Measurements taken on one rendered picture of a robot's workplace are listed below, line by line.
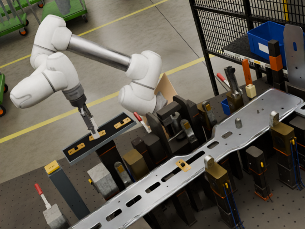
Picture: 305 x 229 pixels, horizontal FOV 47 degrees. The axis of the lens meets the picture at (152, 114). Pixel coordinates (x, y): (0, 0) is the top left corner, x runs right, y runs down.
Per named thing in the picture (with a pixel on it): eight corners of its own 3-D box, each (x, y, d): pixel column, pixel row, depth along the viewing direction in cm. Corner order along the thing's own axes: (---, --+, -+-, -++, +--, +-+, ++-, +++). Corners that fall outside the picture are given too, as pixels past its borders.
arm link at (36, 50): (28, 68, 192) (36, 44, 191) (23, 65, 208) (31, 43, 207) (51, 76, 199) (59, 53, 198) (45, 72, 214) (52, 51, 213)
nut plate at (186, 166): (191, 167, 158) (191, 166, 158) (185, 172, 157) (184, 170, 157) (181, 159, 165) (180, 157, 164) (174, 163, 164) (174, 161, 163)
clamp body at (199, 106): (219, 165, 197) (203, 112, 176) (207, 156, 205) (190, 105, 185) (228, 158, 198) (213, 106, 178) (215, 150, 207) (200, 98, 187)
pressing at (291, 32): (307, 90, 175) (301, 27, 157) (288, 83, 184) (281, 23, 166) (307, 89, 175) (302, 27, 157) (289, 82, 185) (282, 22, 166)
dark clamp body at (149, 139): (171, 199, 188) (148, 146, 167) (159, 187, 198) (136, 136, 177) (182, 191, 190) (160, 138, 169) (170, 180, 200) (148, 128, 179)
